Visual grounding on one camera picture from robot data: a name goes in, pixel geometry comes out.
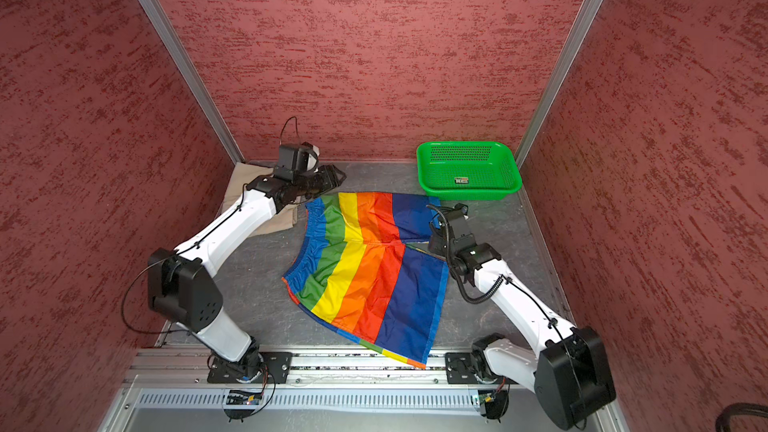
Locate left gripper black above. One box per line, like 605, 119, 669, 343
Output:
295, 164, 347, 198

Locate green plastic basket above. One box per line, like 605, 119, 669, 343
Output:
416, 141, 523, 201

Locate multicolour shorts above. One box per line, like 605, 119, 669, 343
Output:
283, 192, 450, 369

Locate beige shorts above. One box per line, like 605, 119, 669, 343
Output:
218, 163, 298, 237

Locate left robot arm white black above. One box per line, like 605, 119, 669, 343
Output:
131, 164, 347, 384

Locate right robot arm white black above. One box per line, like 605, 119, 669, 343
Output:
429, 204, 617, 430

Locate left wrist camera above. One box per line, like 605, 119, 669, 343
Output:
273, 142, 319, 182

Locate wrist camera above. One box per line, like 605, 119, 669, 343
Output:
441, 203, 469, 223
273, 142, 319, 182

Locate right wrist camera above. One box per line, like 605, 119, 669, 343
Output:
441, 203, 469, 223

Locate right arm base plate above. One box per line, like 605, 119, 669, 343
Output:
445, 351, 530, 385

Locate slotted cable duct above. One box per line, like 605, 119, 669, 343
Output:
134, 388, 480, 415

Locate right circuit board with wires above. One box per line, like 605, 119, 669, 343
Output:
478, 378, 509, 422

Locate circuit board with wires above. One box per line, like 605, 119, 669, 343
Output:
223, 366, 277, 422
478, 378, 509, 422

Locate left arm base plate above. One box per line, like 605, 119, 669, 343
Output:
207, 352, 293, 387

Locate left circuit board with wires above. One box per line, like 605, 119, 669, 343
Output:
223, 366, 277, 422

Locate left aluminium corner post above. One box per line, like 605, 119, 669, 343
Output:
138, 0, 245, 163

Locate aluminium corner post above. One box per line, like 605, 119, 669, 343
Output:
514, 0, 604, 170
138, 0, 245, 163

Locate right aluminium corner post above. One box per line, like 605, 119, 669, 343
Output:
514, 0, 604, 170

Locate black cable bottom right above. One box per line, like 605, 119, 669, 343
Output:
715, 401, 768, 432

